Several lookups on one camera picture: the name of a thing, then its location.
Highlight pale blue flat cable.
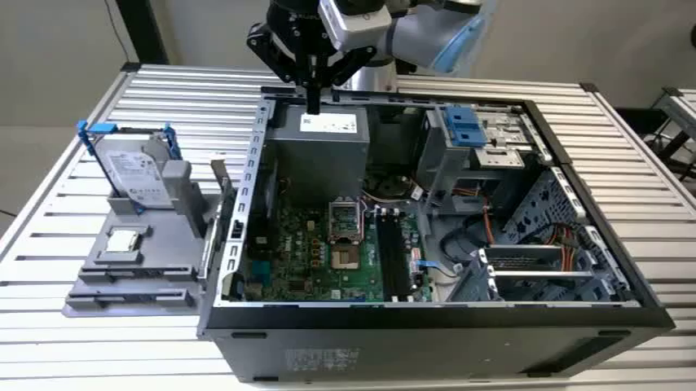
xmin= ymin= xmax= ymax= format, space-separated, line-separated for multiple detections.
xmin=413 ymin=259 xmax=464 ymax=273

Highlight green motherboard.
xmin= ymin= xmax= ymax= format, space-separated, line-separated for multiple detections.
xmin=242 ymin=195 xmax=436 ymax=303

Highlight grey parts rack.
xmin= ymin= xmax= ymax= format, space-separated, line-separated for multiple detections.
xmin=62 ymin=158 xmax=225 ymax=319

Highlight silver CPU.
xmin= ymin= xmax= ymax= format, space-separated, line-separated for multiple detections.
xmin=106 ymin=230 xmax=146 ymax=253

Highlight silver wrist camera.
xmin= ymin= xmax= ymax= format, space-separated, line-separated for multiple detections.
xmin=318 ymin=0 xmax=394 ymax=53

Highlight CPU socket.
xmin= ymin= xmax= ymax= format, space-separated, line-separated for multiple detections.
xmin=330 ymin=242 xmax=365 ymax=273

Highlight black cable bundle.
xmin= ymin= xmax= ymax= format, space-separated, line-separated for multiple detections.
xmin=438 ymin=226 xmax=491 ymax=279

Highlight perforated metal disk bay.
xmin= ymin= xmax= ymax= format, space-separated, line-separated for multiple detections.
xmin=477 ymin=244 xmax=600 ymax=302

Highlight silver hard disk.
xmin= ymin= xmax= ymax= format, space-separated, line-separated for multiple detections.
xmin=91 ymin=134 xmax=175 ymax=211

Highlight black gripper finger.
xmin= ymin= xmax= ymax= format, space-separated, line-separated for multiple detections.
xmin=246 ymin=24 xmax=316 ymax=115
xmin=313 ymin=44 xmax=378 ymax=115

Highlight black PC case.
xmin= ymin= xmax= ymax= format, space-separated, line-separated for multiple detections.
xmin=195 ymin=85 xmax=676 ymax=384

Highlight metal socket cover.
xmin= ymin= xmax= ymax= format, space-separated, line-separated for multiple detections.
xmin=326 ymin=198 xmax=365 ymax=244

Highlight black cooler fan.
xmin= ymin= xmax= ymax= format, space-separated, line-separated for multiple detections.
xmin=364 ymin=173 xmax=414 ymax=203

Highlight grey power supply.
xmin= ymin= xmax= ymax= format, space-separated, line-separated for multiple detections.
xmin=269 ymin=104 xmax=372 ymax=207

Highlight grey metal drive cage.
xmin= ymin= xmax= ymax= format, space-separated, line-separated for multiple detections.
xmin=416 ymin=103 xmax=551 ymax=213

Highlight blue drive latch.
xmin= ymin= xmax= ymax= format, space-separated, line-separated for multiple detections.
xmin=442 ymin=104 xmax=489 ymax=148

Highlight black RAM slot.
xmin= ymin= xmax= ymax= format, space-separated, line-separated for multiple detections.
xmin=382 ymin=209 xmax=402 ymax=301
xmin=389 ymin=209 xmax=410 ymax=301
xmin=376 ymin=209 xmax=396 ymax=301

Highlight blue disk carrier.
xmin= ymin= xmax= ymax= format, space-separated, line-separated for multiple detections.
xmin=75 ymin=120 xmax=181 ymax=215

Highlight graphics card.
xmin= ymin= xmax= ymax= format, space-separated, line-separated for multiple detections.
xmin=198 ymin=149 xmax=241 ymax=288

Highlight metal side table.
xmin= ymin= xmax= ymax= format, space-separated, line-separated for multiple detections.
xmin=644 ymin=86 xmax=696 ymax=182

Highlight orange red yellow wires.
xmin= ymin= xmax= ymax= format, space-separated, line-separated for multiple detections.
xmin=548 ymin=222 xmax=588 ymax=275
xmin=453 ymin=185 xmax=497 ymax=246

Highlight black upright post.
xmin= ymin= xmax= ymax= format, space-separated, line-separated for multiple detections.
xmin=115 ymin=0 xmax=169 ymax=66

